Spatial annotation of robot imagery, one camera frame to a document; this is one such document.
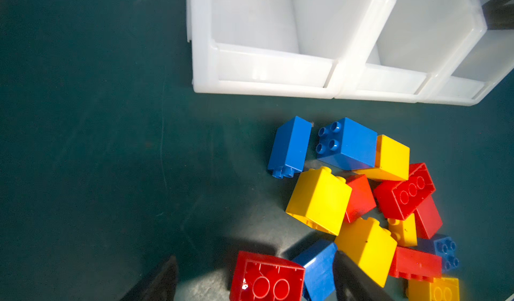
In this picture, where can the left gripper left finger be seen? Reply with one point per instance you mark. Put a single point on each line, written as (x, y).
(160, 284)

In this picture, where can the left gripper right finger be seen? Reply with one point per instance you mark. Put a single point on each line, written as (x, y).
(352, 283)

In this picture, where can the red lego brick low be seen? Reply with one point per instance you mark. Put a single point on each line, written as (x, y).
(415, 265)

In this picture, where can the long red lego brick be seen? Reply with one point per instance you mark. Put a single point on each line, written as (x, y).
(399, 199)

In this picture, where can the blue lego brick top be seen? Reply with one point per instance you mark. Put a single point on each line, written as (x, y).
(347, 145)

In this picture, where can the small yellow lego brick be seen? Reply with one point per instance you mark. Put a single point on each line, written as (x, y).
(404, 231)

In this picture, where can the small red lego brick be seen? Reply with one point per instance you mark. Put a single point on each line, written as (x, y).
(361, 200)

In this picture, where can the yellow lego brick bottom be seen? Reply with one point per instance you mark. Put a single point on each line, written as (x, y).
(442, 289)

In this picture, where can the small blue lego brick right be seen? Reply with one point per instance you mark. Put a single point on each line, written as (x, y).
(443, 246)

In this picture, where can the left white plastic bin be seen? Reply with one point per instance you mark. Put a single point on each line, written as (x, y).
(291, 48)

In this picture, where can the white plastic bin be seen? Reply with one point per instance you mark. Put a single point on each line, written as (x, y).
(291, 48)
(420, 46)
(488, 63)

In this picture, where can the right white plastic bin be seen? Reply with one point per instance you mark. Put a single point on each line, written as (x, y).
(488, 63)

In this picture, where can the middle white plastic bin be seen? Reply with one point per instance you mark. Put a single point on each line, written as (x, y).
(420, 46)

